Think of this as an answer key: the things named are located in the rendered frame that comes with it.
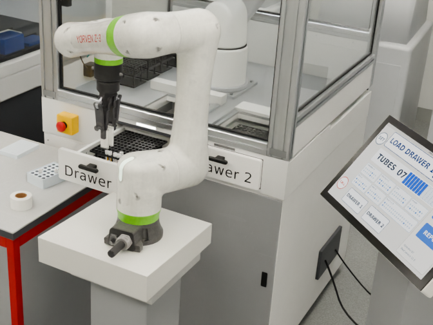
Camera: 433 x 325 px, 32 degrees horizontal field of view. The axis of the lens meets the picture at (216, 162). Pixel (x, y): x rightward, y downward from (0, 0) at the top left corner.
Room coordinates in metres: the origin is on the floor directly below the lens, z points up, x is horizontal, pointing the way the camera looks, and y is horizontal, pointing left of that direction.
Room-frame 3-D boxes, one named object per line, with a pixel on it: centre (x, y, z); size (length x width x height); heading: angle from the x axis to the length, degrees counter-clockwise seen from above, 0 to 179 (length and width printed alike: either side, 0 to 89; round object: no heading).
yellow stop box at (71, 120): (2.62, 0.57, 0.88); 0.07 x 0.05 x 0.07; 64
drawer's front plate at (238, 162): (2.36, -0.02, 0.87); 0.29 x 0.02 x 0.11; 64
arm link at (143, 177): (1.94, 0.20, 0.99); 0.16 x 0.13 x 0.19; 129
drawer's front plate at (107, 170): (2.23, 0.39, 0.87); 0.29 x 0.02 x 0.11; 64
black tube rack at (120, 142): (2.41, 0.31, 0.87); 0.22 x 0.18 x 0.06; 154
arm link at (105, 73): (2.33, 0.37, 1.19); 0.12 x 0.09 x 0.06; 64
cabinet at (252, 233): (2.91, 0.01, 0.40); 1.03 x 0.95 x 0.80; 64
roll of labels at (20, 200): (2.18, 0.63, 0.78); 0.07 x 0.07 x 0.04
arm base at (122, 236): (1.87, 0.24, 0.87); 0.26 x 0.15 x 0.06; 160
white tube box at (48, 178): (2.38, 0.58, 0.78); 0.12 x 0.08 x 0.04; 144
